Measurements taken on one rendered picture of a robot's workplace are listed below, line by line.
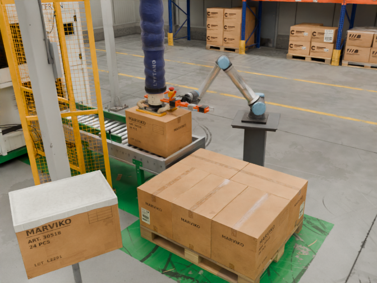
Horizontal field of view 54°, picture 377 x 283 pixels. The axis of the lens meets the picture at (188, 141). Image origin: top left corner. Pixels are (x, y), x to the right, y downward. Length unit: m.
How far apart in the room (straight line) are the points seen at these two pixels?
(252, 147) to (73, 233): 2.50
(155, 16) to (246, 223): 2.04
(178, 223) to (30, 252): 1.28
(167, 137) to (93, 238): 1.56
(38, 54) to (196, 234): 1.98
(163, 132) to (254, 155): 1.19
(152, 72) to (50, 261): 2.07
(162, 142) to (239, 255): 1.43
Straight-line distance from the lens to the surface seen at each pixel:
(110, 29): 6.71
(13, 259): 3.81
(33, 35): 3.37
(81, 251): 2.56
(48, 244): 2.47
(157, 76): 3.80
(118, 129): 4.70
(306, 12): 12.00
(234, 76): 3.92
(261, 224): 2.95
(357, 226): 4.09
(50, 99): 3.51
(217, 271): 3.30
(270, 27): 12.40
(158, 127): 3.77
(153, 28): 3.69
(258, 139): 4.29
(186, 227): 3.20
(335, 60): 10.38
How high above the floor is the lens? 2.31
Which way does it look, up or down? 25 degrees down
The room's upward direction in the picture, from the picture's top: 1 degrees counter-clockwise
